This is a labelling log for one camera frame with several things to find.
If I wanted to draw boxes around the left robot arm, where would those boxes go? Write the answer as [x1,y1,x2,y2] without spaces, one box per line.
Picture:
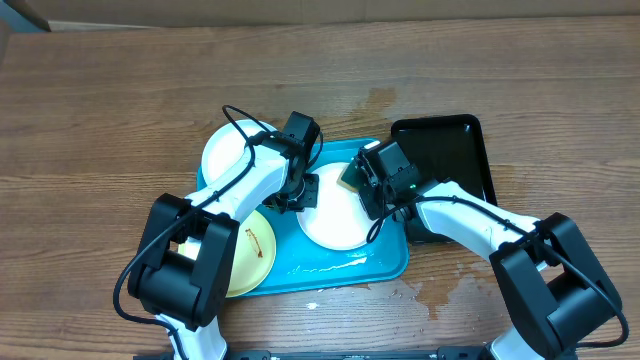
[113,112,323,359]

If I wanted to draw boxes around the cardboard backdrop panel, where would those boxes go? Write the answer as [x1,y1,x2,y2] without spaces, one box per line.
[1,0,639,32]

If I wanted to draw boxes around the teal plastic tray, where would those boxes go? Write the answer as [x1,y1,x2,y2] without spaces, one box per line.
[195,137,411,298]

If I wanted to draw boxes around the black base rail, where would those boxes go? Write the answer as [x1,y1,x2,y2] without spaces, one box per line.
[132,345,501,360]

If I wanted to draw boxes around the yellow plate with stain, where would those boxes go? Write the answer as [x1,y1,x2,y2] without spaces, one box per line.
[177,209,277,300]

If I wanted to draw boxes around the white plate with stain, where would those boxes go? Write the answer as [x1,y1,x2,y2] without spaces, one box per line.
[297,162,374,251]

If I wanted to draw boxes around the black rectangular tray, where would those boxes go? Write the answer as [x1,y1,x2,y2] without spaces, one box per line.
[390,113,499,246]

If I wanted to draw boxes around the green yellow sponge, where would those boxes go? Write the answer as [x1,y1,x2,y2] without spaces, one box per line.
[337,161,362,193]

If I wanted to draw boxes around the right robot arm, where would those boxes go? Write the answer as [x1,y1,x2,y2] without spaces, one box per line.
[339,141,630,359]

